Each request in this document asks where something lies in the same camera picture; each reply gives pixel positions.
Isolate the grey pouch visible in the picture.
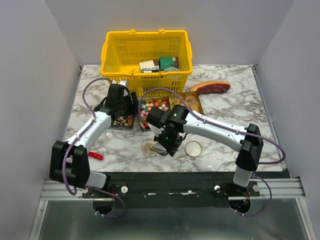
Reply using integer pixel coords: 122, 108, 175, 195
163, 66, 181, 73

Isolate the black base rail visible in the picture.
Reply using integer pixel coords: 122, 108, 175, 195
82, 172, 261, 213

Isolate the clear glass jar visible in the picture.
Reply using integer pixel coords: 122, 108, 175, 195
140, 138, 159, 158

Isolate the metal scoop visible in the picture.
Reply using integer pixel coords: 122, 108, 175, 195
150, 142, 168, 156

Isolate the yellow plastic shopping basket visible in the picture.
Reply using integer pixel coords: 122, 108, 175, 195
100, 29, 193, 98

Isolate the tin of gummy candies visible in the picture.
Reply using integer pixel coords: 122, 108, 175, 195
167, 91, 204, 114

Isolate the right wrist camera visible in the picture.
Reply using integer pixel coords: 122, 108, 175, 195
148, 123, 164, 137

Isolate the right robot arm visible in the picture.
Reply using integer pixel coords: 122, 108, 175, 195
146, 105, 264, 196

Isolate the round jar lid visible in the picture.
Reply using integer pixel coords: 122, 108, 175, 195
185, 141, 202, 158

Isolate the black flat box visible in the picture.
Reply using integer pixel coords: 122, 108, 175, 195
141, 69, 160, 74

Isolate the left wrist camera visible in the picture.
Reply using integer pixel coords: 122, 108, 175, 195
111, 79, 130, 97

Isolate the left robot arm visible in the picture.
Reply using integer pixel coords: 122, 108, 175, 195
49, 80, 138, 198

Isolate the tin of star candies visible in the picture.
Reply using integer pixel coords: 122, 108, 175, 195
139, 96, 170, 132

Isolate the fake meat slice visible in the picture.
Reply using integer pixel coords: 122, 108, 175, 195
189, 81, 231, 95

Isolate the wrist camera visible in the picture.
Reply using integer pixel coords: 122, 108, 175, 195
148, 123, 164, 137
111, 79, 130, 97

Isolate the tin of lollipops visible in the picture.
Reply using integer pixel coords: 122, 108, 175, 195
110, 115, 136, 131

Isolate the green brown package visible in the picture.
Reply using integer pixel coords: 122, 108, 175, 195
158, 56, 180, 72

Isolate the white brown box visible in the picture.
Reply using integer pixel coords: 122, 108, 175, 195
139, 59, 160, 71

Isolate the red chili pepper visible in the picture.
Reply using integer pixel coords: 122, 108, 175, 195
88, 151, 104, 161

